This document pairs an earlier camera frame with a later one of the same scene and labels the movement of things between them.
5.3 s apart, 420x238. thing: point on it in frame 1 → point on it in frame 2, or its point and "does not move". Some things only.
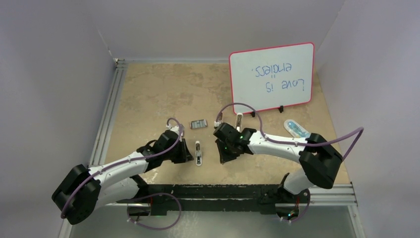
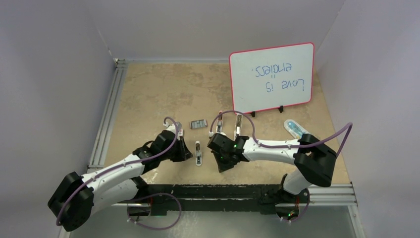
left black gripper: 184,155 does not move
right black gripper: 225,158 → 223,167
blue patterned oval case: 295,130 does not move
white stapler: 239,122 does not move
